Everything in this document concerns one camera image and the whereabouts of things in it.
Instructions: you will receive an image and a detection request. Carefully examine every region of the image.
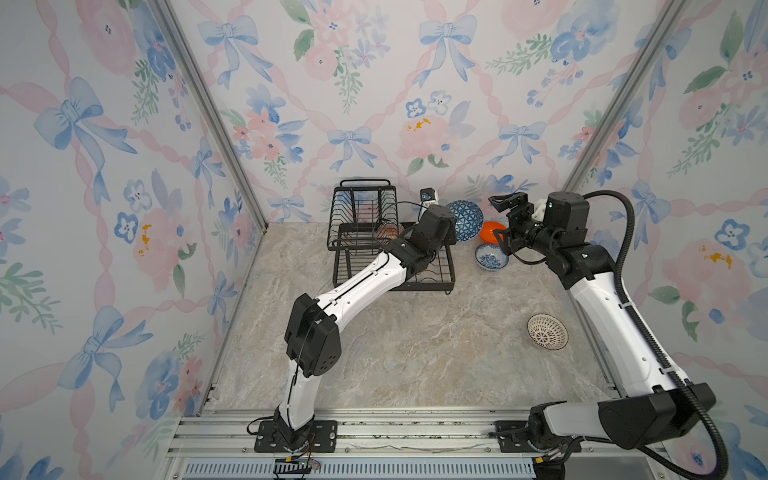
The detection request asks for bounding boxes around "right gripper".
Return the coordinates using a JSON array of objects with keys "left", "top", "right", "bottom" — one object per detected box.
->
[{"left": 488, "top": 194, "right": 558, "bottom": 262}]

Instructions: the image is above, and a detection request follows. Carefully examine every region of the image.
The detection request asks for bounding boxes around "dark blue patterned bowl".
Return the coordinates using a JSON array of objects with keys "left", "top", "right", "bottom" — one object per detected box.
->
[{"left": 447, "top": 200, "right": 484, "bottom": 242}]

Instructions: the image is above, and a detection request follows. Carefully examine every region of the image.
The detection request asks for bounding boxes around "white blue floral bowl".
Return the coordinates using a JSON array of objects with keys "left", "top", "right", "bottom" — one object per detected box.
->
[{"left": 475, "top": 243, "right": 509, "bottom": 272}]

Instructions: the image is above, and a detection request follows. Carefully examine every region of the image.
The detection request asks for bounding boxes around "red patterned bowl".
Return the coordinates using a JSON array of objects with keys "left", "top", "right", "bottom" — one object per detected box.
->
[{"left": 376, "top": 223, "right": 401, "bottom": 241}]

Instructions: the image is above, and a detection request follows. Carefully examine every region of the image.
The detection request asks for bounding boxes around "black wire dish rack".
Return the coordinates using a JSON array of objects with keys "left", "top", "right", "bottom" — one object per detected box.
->
[{"left": 327, "top": 178, "right": 457, "bottom": 294}]

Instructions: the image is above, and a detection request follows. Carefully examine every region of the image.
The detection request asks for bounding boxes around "beige lattice bowl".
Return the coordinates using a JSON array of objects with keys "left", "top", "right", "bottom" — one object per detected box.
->
[{"left": 526, "top": 313, "right": 569, "bottom": 351}]

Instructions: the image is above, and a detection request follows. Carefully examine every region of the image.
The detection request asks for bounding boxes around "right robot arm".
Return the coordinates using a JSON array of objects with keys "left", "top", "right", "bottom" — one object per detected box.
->
[{"left": 489, "top": 192, "right": 725, "bottom": 453}]

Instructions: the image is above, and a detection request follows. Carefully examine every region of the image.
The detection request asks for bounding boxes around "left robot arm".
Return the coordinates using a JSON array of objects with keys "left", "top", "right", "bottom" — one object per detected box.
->
[{"left": 274, "top": 204, "right": 457, "bottom": 442}]

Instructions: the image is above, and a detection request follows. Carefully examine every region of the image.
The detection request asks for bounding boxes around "orange plastic bowl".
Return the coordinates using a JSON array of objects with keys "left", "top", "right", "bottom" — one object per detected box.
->
[{"left": 479, "top": 221, "right": 506, "bottom": 245}]

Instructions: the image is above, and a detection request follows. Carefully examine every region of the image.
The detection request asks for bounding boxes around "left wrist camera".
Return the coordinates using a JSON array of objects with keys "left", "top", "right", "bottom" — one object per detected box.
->
[{"left": 419, "top": 187, "right": 439, "bottom": 208}]

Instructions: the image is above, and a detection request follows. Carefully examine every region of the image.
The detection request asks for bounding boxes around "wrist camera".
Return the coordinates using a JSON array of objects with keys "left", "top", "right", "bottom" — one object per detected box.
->
[
  {"left": 419, "top": 187, "right": 439, "bottom": 208},
  {"left": 543, "top": 192, "right": 590, "bottom": 247}
]

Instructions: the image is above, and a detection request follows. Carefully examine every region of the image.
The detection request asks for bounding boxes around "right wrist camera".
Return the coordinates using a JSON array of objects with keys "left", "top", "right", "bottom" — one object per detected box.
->
[{"left": 543, "top": 192, "right": 590, "bottom": 247}]

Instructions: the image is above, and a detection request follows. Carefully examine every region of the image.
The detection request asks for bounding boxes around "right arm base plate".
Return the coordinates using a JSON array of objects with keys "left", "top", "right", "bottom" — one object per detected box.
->
[{"left": 488, "top": 419, "right": 582, "bottom": 454}]

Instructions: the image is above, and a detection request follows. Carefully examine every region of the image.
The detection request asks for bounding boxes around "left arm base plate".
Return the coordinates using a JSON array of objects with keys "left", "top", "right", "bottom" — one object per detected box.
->
[{"left": 254, "top": 419, "right": 338, "bottom": 454}]

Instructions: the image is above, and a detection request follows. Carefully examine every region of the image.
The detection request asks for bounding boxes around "aluminium rail frame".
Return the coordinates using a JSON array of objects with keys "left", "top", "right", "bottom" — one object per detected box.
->
[{"left": 156, "top": 407, "right": 675, "bottom": 479}]

